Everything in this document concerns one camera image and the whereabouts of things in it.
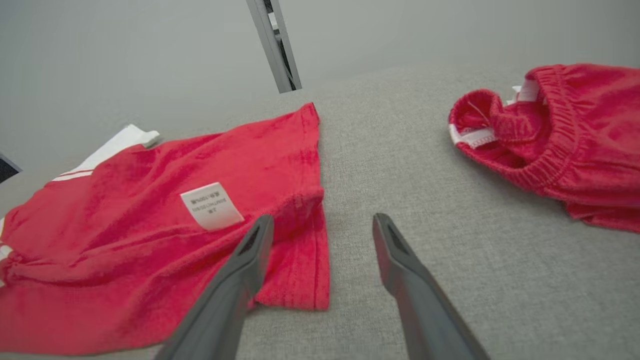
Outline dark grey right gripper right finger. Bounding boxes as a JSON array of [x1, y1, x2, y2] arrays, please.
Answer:
[[372, 212, 492, 360]]

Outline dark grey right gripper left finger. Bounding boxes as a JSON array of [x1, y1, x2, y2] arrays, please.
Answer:
[[154, 213, 275, 360]]

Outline red white sports shirt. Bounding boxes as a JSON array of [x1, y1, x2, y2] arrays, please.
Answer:
[[0, 102, 331, 357]]

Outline red shorts with white stripes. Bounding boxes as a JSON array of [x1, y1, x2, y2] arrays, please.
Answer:
[[448, 63, 640, 235]]

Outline grey partition post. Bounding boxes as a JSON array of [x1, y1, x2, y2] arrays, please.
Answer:
[[245, 0, 303, 95]]

